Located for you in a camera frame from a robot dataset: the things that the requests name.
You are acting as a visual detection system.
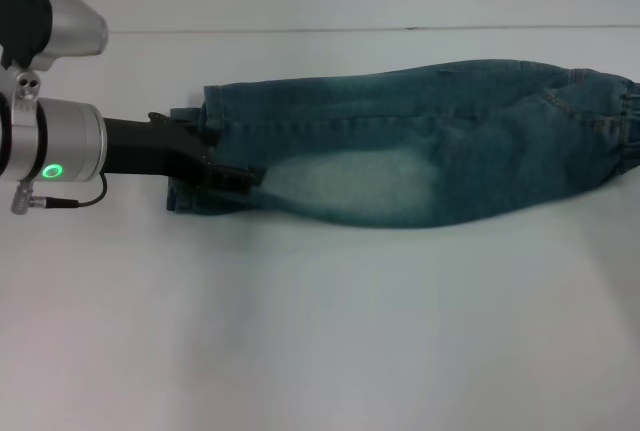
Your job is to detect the blue denim shorts with print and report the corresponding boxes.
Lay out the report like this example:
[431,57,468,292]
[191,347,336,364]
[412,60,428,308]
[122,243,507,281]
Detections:
[165,58,640,228]

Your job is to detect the silver cable connector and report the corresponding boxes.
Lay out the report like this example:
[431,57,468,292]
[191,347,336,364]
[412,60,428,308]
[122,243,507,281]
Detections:
[10,180,42,216]

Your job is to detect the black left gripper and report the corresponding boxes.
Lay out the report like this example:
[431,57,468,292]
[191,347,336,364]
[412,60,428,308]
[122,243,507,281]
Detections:
[102,111,267,193]

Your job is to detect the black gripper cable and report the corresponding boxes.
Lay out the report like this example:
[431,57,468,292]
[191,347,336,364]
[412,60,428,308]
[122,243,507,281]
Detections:
[37,170,109,210]

